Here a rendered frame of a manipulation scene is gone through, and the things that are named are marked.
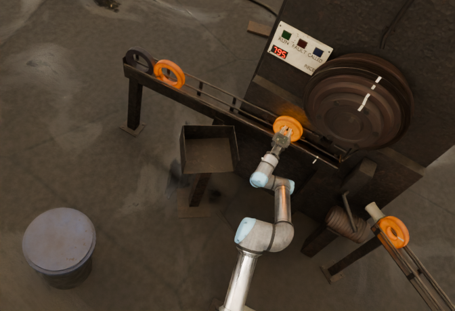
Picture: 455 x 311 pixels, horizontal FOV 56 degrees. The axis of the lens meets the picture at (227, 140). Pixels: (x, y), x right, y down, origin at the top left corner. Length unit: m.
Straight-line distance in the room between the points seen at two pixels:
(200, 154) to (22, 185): 1.12
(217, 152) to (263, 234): 0.57
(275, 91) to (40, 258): 1.35
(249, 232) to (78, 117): 1.60
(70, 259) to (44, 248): 0.13
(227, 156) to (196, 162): 0.16
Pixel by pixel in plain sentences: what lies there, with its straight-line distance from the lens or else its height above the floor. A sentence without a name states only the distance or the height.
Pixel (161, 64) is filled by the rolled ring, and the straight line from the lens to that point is 2.35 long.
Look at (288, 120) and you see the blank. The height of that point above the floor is 0.82.
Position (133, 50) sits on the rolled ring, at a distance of 2.41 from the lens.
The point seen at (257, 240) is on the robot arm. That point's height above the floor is 0.81.
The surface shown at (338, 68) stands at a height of 1.28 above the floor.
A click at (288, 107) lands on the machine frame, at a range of 2.21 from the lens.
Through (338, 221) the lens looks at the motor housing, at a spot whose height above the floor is 0.52.
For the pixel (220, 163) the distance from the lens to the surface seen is 2.18.
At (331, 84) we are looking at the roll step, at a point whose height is 1.21.
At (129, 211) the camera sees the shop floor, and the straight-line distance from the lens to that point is 2.67.
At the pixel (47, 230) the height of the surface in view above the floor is 0.43.
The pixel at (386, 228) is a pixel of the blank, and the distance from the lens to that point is 2.27.
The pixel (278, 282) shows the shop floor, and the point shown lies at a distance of 2.69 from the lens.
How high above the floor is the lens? 2.46
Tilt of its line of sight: 55 degrees down
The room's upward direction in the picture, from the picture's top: 22 degrees clockwise
